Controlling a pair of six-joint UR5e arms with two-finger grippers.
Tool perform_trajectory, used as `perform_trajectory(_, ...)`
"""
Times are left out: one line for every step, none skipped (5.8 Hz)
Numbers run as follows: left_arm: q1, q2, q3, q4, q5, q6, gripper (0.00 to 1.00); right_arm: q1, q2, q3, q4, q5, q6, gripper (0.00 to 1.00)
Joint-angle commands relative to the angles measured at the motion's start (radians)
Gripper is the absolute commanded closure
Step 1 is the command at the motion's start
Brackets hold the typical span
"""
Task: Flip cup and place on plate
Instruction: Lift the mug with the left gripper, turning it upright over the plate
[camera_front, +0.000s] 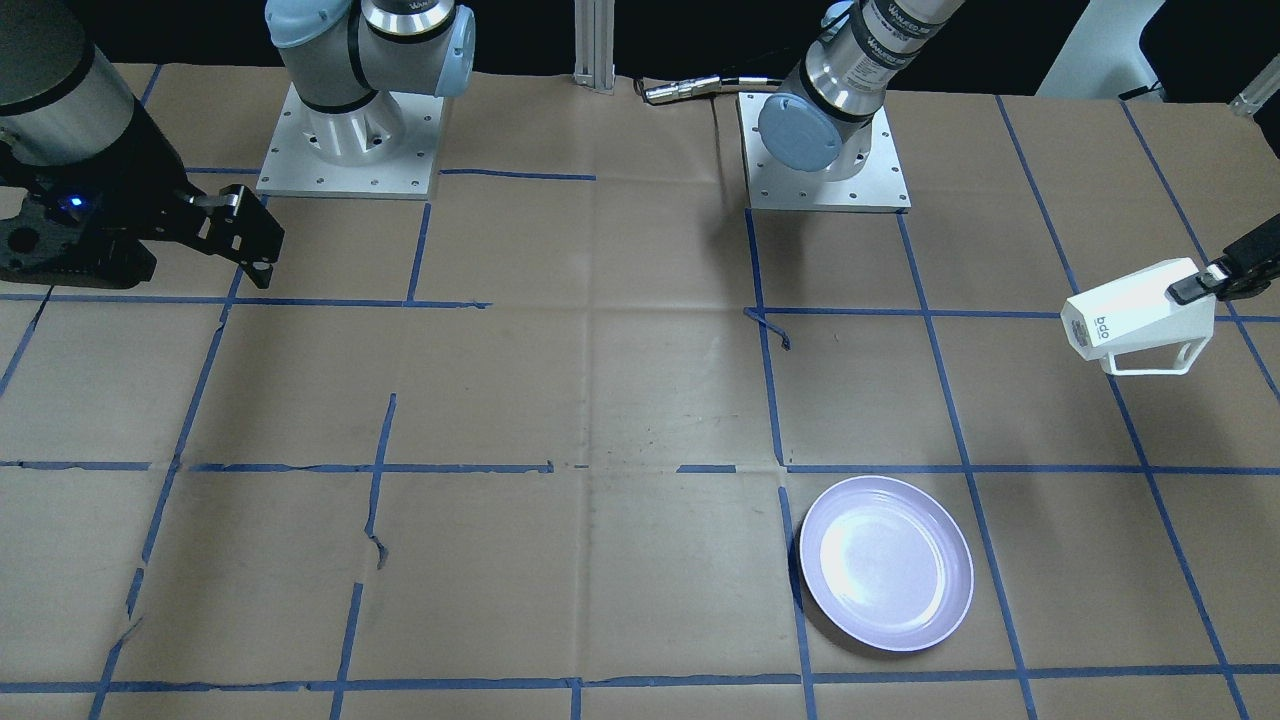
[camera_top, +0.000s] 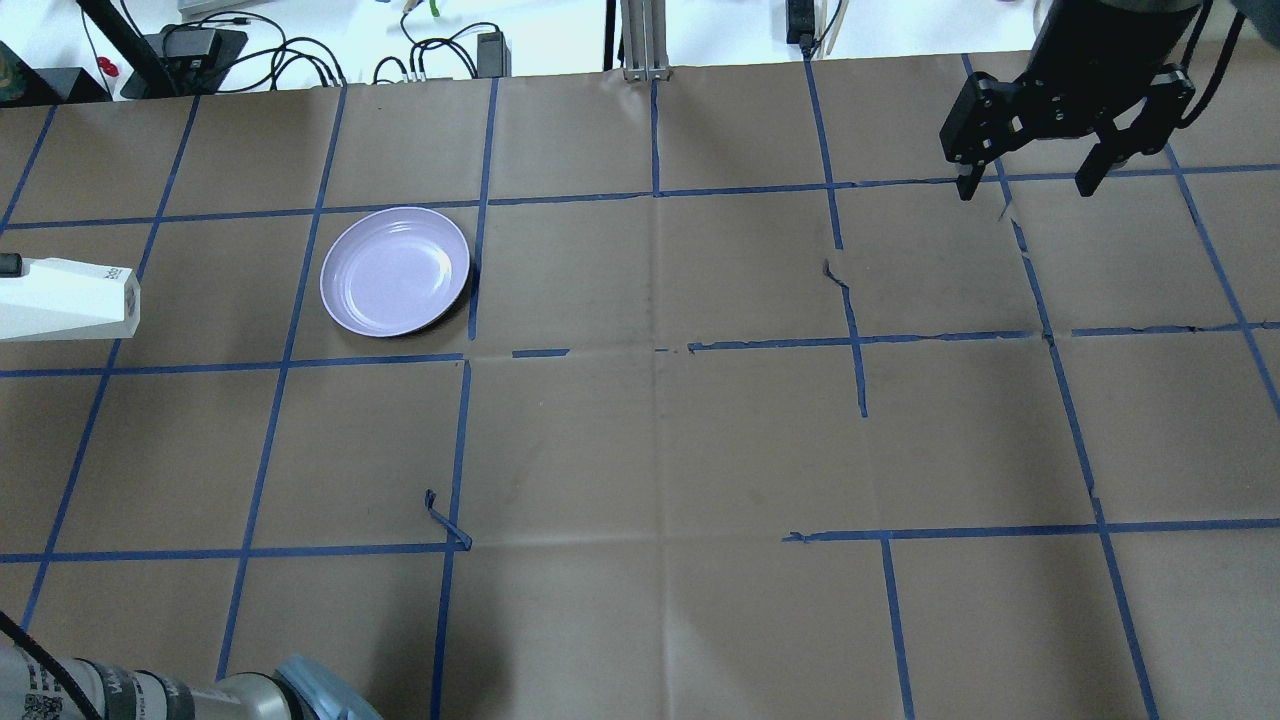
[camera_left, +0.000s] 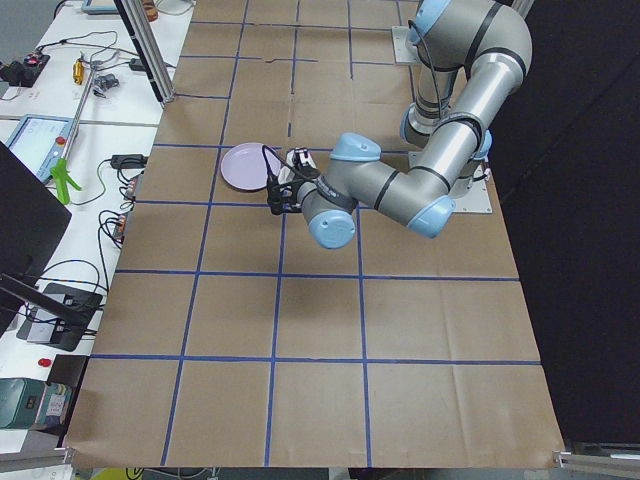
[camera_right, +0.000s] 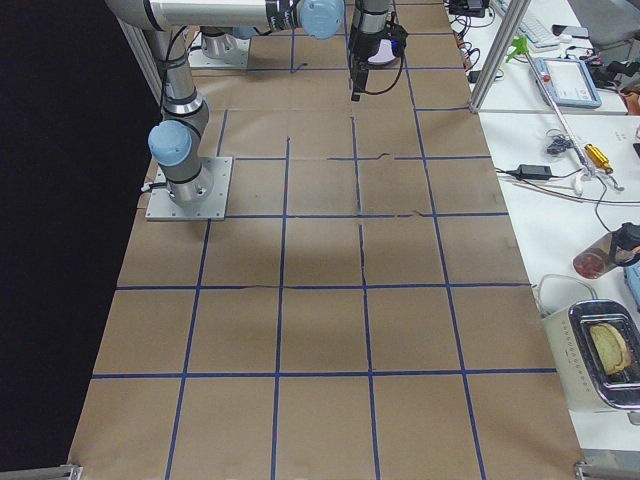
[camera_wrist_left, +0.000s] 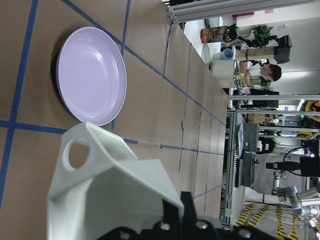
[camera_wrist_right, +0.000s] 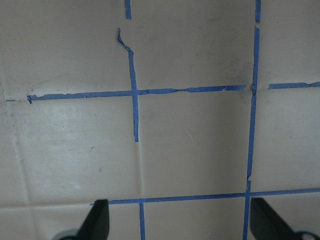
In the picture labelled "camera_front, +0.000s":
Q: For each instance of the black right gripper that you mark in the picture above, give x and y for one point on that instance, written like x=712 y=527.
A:
x=143 y=168

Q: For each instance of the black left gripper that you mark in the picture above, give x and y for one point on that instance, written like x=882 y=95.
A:
x=1256 y=256

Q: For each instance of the white faceted mug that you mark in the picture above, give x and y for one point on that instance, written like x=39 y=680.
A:
x=1133 y=314

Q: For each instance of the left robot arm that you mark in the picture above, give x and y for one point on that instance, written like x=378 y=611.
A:
x=831 y=96

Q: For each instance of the lavender round plate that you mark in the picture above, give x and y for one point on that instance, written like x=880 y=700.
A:
x=886 y=563

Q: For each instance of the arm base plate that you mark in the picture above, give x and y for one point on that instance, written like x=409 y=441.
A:
x=387 y=150
x=798 y=159

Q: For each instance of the aluminium frame post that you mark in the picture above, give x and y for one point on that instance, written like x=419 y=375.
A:
x=593 y=45

